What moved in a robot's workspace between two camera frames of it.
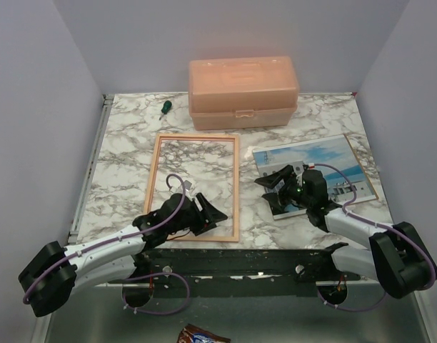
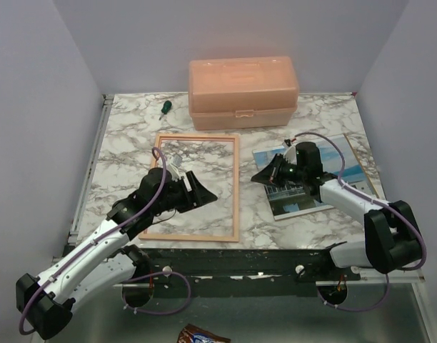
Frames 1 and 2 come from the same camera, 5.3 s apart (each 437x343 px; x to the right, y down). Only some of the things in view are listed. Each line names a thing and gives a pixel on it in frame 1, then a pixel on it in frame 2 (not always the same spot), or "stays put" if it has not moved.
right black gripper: x=272 y=181 → x=272 y=172
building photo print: x=333 y=151 stays put
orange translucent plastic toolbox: x=242 y=91 stays put
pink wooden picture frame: x=235 y=137 stays put
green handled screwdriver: x=166 y=108 stays put
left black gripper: x=211 y=214 → x=198 y=196
